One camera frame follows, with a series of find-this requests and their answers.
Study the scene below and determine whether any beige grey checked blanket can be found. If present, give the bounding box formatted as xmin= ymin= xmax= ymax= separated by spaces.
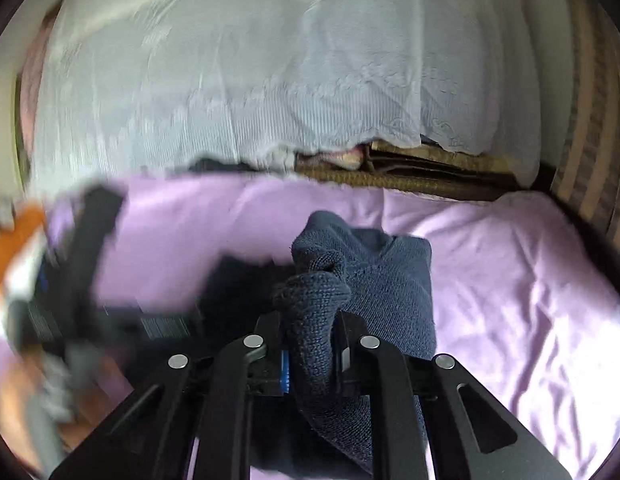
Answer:
xmin=547 ymin=0 xmax=620 ymax=261

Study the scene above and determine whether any lilac bed sheet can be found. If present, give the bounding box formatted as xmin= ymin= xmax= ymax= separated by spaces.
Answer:
xmin=0 ymin=172 xmax=620 ymax=480

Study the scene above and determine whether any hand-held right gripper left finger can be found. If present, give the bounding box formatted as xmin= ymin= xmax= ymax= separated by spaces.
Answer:
xmin=48 ymin=310 xmax=293 ymax=480

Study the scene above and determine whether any navy knit sweater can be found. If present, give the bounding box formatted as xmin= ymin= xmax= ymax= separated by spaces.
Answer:
xmin=202 ymin=211 xmax=437 ymax=480

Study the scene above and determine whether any white lace cover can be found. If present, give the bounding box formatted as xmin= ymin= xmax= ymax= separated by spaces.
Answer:
xmin=27 ymin=0 xmax=425 ymax=183
xmin=415 ymin=0 xmax=548 ymax=188

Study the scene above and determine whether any woven straw mat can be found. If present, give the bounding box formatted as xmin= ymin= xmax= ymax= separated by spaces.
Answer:
xmin=295 ymin=140 xmax=523 ymax=203

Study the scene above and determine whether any pink folded cloth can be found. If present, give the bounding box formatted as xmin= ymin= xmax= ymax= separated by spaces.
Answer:
xmin=295 ymin=142 xmax=371 ymax=171

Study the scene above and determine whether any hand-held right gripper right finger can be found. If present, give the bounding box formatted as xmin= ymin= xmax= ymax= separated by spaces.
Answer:
xmin=334 ymin=311 xmax=573 ymax=480

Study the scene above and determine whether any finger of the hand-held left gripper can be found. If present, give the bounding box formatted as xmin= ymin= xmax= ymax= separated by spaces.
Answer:
xmin=100 ymin=304 xmax=207 ymax=350

